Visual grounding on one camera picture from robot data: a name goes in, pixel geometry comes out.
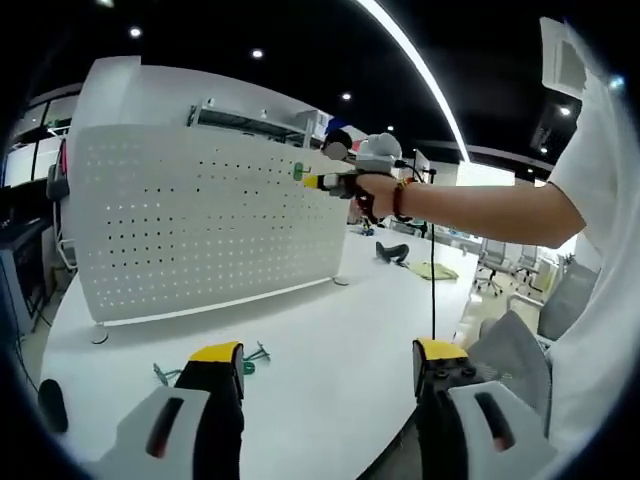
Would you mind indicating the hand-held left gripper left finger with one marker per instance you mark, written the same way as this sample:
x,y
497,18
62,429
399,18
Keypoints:
x,y
220,430

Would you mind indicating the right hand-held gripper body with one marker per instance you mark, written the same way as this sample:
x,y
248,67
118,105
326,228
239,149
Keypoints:
x,y
377,155

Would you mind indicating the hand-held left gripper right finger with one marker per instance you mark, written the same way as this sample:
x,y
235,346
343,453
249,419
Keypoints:
x,y
440,430

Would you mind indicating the white perforated mounting plate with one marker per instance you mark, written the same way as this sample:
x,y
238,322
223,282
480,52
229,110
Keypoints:
x,y
210,225

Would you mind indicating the person's right hand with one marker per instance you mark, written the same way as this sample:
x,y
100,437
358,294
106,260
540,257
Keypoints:
x,y
382,192

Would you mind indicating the black curved object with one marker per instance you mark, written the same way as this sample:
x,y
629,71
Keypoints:
x,y
392,252

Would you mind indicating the grey mesh office chair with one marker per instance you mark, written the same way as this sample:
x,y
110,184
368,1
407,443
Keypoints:
x,y
510,355

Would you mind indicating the long ceiling light strip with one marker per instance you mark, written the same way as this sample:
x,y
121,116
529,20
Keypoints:
x,y
415,55

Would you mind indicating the metal shelf rack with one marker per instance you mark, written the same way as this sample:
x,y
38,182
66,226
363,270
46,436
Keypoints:
x,y
235,120

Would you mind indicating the yellow-green cloth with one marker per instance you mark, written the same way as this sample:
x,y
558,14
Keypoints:
x,y
435,271

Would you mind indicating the white office chair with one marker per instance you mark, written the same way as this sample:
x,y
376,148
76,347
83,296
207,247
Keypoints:
x,y
492,247
527,257

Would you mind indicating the round ceiling spotlights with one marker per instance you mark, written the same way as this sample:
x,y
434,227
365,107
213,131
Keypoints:
x,y
256,53

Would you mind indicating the black oval object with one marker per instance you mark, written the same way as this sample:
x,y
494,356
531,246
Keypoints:
x,y
52,405

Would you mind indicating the white partition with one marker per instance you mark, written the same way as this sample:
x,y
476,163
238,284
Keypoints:
x,y
150,95

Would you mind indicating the white chest-worn device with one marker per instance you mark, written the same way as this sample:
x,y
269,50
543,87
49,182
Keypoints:
x,y
555,50

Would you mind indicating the dark equipment workbench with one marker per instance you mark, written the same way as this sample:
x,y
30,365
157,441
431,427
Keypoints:
x,y
25,260

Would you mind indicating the grey white chair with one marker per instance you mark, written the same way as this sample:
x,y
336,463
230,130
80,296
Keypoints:
x,y
57,182

